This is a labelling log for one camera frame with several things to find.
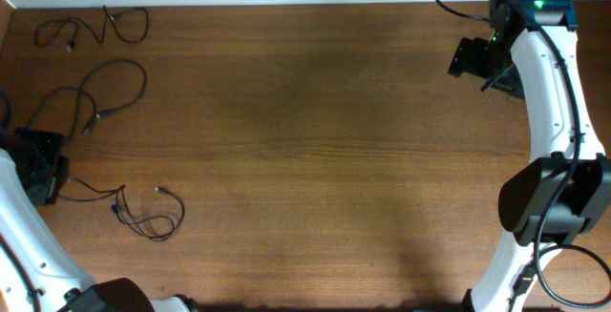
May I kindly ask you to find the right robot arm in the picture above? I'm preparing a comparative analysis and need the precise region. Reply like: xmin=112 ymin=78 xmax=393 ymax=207
xmin=449 ymin=0 xmax=610 ymax=311

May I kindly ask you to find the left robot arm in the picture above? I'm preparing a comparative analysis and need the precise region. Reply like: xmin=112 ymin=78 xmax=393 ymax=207
xmin=1 ymin=127 xmax=197 ymax=312

